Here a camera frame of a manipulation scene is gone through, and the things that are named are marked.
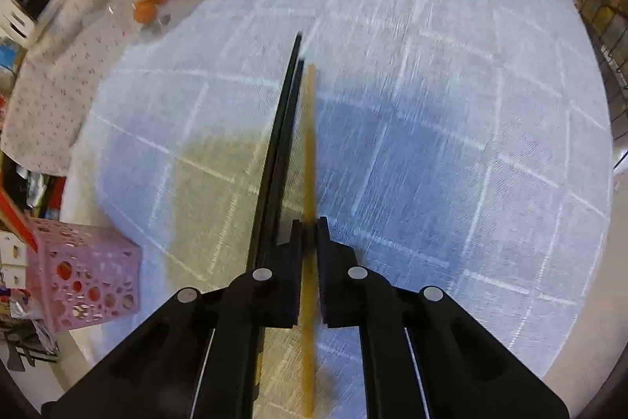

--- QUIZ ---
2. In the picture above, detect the floral tablecloth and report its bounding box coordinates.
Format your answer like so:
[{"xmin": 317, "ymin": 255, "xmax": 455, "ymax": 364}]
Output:
[{"xmin": 0, "ymin": 0, "xmax": 141, "ymax": 177}]

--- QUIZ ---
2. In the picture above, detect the black chopstick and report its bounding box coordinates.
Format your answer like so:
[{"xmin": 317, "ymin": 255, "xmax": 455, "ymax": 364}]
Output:
[
  {"xmin": 265, "ymin": 60, "xmax": 306, "ymax": 253},
  {"xmin": 250, "ymin": 32, "xmax": 303, "ymax": 273}
]

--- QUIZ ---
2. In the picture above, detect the black wire rack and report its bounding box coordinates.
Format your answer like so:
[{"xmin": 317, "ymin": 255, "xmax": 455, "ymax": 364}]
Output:
[{"xmin": 563, "ymin": 0, "xmax": 628, "ymax": 118}]

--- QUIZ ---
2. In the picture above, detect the printed snack bag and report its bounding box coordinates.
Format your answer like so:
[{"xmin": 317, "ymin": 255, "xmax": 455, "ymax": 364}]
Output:
[{"xmin": 14, "ymin": 168, "xmax": 66, "ymax": 220}]

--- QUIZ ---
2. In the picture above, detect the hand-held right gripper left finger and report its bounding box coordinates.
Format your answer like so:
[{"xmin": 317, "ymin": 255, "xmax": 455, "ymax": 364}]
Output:
[{"xmin": 42, "ymin": 219, "xmax": 303, "ymax": 419}]

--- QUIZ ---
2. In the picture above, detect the blue checked tablecloth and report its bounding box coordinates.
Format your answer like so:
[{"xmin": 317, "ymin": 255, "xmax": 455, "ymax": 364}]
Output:
[{"xmin": 63, "ymin": 0, "xmax": 615, "ymax": 419}]

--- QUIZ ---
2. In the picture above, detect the wooden chopstick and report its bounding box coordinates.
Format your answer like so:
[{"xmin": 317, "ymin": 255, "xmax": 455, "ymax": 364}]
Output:
[{"xmin": 299, "ymin": 64, "xmax": 319, "ymax": 418}]

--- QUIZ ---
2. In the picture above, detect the pink perforated utensil holder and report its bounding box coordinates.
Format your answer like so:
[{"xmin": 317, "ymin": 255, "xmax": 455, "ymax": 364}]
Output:
[{"xmin": 24, "ymin": 217, "xmax": 143, "ymax": 334}]

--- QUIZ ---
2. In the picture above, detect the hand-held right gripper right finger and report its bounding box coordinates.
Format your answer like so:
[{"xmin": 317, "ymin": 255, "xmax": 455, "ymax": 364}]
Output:
[{"xmin": 317, "ymin": 216, "xmax": 571, "ymax": 419}]

